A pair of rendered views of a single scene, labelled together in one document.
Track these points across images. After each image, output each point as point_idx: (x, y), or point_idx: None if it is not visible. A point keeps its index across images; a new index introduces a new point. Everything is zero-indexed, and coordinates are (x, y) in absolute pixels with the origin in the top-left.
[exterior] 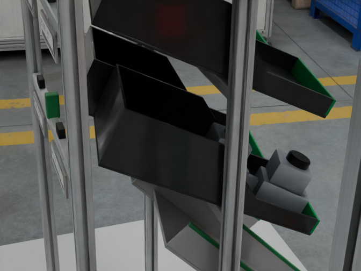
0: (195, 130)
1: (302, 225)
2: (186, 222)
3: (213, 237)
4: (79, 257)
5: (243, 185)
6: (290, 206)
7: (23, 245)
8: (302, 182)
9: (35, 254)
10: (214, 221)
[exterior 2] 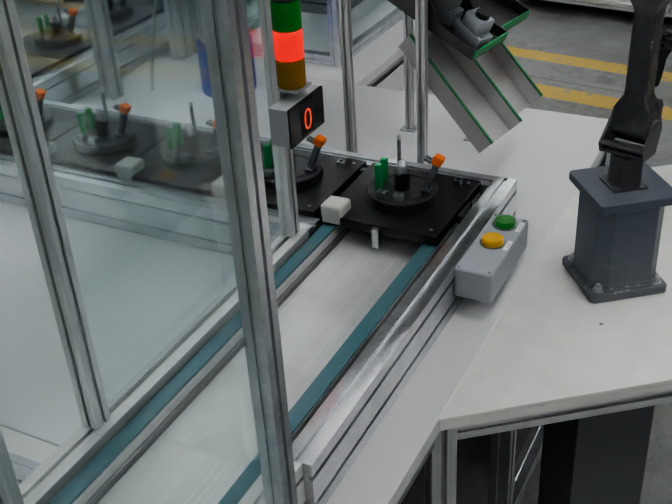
0: None
1: (467, 51)
2: (440, 52)
3: (462, 72)
4: (340, 27)
5: (422, 9)
6: (470, 42)
7: (430, 96)
8: (476, 26)
9: (431, 102)
10: (465, 61)
